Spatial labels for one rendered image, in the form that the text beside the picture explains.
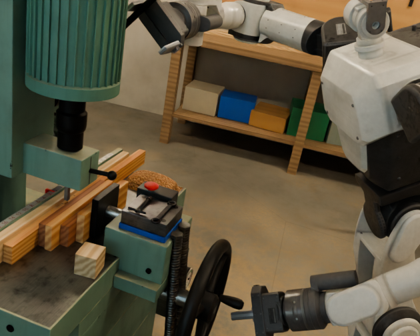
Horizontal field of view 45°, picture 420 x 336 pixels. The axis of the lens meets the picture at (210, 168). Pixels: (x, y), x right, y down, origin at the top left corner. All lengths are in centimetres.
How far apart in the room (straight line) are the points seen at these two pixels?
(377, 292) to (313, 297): 13
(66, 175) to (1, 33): 29
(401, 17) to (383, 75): 318
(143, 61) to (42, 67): 359
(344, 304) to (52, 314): 55
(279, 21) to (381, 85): 47
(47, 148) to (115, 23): 29
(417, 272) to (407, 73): 39
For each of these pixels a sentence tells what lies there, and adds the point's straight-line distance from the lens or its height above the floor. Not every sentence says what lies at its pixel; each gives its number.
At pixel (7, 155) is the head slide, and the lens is 107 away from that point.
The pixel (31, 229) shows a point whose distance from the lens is 104.
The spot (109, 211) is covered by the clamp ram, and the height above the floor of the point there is 96.
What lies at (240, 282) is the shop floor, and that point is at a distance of 256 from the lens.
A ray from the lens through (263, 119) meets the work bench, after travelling 390.
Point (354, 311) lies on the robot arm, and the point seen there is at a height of 89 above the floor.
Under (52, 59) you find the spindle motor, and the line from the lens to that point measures 93.
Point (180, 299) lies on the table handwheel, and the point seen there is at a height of 82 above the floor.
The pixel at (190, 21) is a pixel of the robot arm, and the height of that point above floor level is 133.
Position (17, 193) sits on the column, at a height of 88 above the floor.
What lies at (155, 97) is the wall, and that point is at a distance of 456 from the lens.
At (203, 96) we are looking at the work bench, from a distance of 395.
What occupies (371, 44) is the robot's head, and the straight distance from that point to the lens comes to 113.
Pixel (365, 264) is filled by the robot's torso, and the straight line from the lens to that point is 149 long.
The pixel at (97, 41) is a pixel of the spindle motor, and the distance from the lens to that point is 92.
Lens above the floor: 150
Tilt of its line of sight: 24 degrees down
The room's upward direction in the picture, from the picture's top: 11 degrees clockwise
